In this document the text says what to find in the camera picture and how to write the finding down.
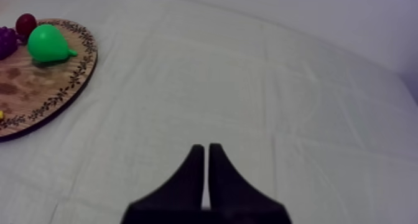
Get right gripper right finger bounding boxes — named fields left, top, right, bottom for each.
left=208, top=142, right=292, bottom=224

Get round wooden board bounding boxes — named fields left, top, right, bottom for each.
left=0, top=19, right=99, bottom=143

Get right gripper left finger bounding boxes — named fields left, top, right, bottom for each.
left=120, top=144, right=210, bottom=224

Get purple toy grapes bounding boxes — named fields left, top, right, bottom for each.
left=0, top=26, right=21, bottom=61

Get small red fruit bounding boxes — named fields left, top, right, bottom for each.
left=15, top=12, right=38, bottom=37

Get green toy pear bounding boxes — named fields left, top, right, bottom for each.
left=27, top=24, right=78, bottom=63

